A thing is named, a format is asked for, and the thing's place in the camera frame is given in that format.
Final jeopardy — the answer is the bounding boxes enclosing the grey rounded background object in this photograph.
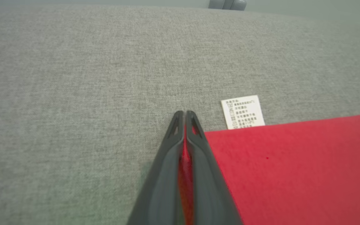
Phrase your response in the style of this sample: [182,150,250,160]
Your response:
[208,0,248,11]

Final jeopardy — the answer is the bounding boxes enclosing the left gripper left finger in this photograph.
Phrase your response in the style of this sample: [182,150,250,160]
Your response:
[126,110,186,225]

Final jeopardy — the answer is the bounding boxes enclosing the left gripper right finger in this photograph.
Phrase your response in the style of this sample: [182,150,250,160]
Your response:
[186,110,243,225]

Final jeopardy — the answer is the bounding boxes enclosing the grey fabric sofa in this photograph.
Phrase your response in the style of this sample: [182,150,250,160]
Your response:
[0,3,360,225]

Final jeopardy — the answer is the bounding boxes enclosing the red shirt white sleeves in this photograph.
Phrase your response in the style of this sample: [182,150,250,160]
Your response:
[177,95,360,225]

